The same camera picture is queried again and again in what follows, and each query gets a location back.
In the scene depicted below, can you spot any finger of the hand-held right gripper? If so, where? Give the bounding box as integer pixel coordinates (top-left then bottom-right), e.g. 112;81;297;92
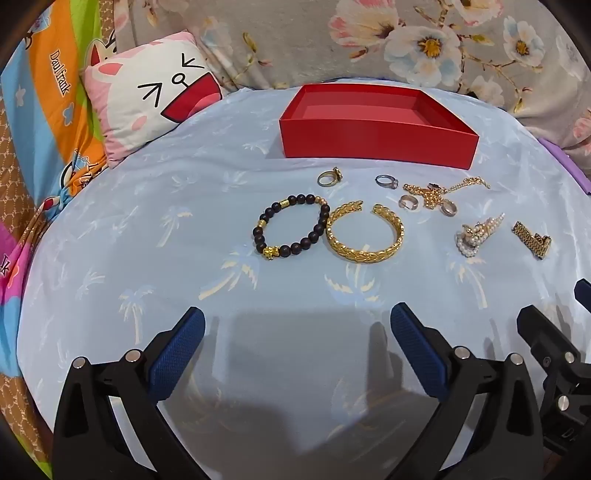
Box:
516;305;583;393
574;278;591;319

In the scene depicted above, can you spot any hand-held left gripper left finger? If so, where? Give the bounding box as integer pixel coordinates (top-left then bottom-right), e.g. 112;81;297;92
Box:
52;307;206;480

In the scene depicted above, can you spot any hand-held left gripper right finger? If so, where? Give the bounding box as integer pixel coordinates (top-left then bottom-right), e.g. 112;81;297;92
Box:
390;302;548;480

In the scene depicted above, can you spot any gold bangle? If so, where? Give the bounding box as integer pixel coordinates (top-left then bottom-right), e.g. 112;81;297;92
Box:
325;200;405;264

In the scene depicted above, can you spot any pearl hair clip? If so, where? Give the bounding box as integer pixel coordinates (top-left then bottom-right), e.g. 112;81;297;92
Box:
455;212;505;258

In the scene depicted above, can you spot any dark bead bracelet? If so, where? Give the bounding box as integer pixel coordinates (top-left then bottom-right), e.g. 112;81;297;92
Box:
252;195;330;260

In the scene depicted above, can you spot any thick gold chain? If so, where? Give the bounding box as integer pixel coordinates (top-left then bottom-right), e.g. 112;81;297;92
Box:
403;181;446;210

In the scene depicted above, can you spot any thin gold chain with pendant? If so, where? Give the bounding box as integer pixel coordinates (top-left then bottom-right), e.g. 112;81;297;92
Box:
429;176;491;195

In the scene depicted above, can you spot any red cardboard box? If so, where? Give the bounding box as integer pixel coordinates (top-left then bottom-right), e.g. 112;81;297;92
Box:
278;83;479;171

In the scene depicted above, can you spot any light blue palm print sheet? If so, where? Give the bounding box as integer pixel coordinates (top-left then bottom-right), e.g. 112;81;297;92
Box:
18;85;591;480

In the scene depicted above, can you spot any purple cloth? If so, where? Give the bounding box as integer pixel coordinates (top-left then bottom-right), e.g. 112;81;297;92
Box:
540;138;591;195

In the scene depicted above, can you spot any brown patterned cloth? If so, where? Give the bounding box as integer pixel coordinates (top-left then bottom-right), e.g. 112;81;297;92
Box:
0;106;51;467

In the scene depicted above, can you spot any cartoon cat face pillow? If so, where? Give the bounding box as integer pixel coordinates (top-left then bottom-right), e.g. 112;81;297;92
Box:
83;30;223;163

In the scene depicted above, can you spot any colourful cartoon printed blanket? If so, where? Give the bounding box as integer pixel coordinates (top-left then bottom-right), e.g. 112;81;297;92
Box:
0;0;116;462

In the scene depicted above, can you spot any grey floral quilt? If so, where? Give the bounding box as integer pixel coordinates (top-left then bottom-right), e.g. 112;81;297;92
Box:
99;0;591;153

